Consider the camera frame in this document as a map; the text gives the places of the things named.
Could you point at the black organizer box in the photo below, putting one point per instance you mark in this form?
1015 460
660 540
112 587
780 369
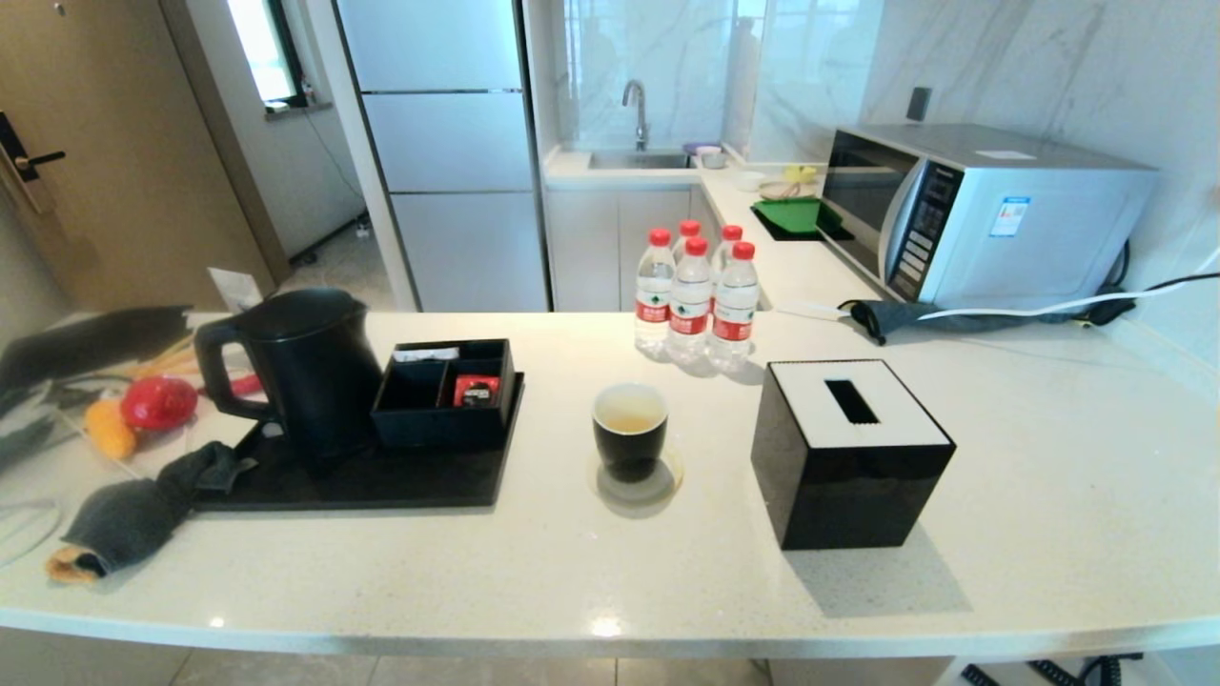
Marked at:
457 427

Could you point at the silver microwave oven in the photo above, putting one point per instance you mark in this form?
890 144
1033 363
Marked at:
1039 229

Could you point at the round white coaster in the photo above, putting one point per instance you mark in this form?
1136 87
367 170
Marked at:
667 486

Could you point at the white sachet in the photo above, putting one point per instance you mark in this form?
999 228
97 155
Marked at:
421 354

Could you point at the acrylic wifi QR sign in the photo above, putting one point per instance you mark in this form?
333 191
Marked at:
235 288

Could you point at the red toy chili pepper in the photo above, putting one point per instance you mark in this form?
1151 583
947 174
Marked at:
246 385

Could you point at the grey cloth tan end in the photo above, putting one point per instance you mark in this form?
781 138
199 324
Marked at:
124 519

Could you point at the orange toy fruit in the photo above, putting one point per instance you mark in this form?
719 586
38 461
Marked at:
109 429

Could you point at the white kitchen cabinets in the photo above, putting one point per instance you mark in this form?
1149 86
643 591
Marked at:
610 238

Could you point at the black mug white inside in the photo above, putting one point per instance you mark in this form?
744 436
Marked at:
629 448

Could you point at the black electric kettle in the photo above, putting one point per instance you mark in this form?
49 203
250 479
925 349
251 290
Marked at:
315 381

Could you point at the steel kitchen sink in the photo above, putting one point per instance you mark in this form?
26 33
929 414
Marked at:
639 160

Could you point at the chrome kitchen faucet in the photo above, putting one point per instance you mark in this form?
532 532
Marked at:
639 107

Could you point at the brown wooden door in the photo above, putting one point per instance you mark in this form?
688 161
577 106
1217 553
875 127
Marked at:
124 143

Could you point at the dark wall socket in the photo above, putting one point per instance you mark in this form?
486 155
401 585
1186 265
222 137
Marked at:
919 103

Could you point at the water bottle red cap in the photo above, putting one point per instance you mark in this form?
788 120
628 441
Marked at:
690 229
654 307
735 316
731 235
690 307

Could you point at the black serving tray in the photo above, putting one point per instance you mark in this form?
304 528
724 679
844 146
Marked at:
381 486

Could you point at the orange toy fry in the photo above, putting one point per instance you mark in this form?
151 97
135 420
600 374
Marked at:
166 364
176 345

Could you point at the white refrigerator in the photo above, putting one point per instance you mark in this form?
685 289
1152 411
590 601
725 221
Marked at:
448 143

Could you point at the red toy apple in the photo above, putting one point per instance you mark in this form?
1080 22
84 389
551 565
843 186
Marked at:
159 402

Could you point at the yellow kitchen item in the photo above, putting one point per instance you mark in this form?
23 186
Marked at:
801 173

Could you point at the window with dark frame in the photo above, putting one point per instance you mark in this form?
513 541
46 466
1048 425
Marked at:
262 48

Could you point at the red snack bag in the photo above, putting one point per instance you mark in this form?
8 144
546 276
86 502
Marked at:
475 390

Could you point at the black tissue box white lid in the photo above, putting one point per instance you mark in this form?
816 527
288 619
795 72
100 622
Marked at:
848 476

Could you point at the green plastic tray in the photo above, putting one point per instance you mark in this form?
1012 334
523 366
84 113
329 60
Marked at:
796 213

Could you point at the small white cup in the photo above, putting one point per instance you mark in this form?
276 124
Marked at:
750 180

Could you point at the black plastic sheet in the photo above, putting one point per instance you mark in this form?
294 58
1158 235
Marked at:
86 343

